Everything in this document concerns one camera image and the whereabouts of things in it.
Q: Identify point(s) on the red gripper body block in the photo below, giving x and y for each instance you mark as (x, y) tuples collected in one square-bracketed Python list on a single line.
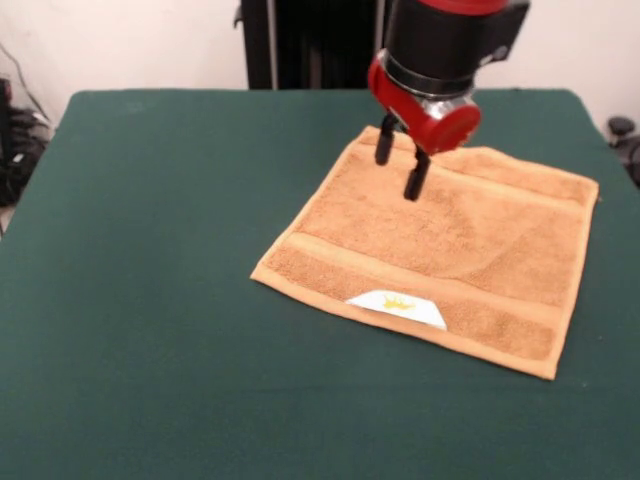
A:
[(405, 107)]

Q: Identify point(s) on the orange-tan terry towel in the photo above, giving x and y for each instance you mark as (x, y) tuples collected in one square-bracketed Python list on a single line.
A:
[(450, 260)]

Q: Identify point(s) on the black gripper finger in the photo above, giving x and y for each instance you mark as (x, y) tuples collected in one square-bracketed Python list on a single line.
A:
[(384, 145), (415, 177)]

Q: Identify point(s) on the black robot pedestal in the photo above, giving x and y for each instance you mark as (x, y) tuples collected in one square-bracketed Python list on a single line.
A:
[(310, 45)]

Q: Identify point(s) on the black equipment pile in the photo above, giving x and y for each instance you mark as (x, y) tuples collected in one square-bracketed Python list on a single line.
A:
[(20, 150)]

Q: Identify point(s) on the dark green table cloth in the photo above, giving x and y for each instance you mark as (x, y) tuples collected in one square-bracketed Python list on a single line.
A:
[(150, 300)]

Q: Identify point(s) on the black round-headed stand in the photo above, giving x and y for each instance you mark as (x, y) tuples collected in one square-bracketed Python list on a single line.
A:
[(622, 127)]

